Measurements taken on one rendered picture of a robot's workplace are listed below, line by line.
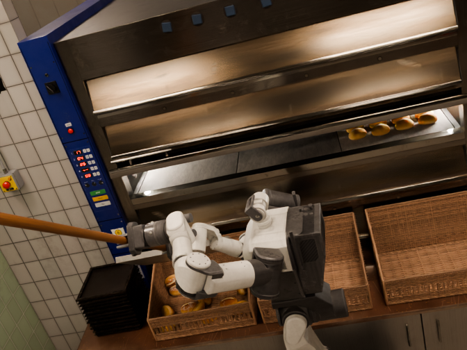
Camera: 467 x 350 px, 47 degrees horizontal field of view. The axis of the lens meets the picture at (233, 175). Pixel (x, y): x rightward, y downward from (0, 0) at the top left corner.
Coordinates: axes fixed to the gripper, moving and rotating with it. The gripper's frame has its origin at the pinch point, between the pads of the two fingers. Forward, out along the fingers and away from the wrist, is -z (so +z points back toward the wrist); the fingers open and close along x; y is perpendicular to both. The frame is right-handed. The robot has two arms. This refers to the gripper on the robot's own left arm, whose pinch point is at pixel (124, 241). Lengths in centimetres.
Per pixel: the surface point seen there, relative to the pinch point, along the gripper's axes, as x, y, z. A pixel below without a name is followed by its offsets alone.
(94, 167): -54, 68, -54
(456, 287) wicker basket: 38, 108, 110
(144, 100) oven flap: -76, 54, -11
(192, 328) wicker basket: 37, 90, -20
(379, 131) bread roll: -47, 117, 92
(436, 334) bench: 59, 117, 96
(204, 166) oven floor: -51, 111, -8
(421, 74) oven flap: -62, 89, 118
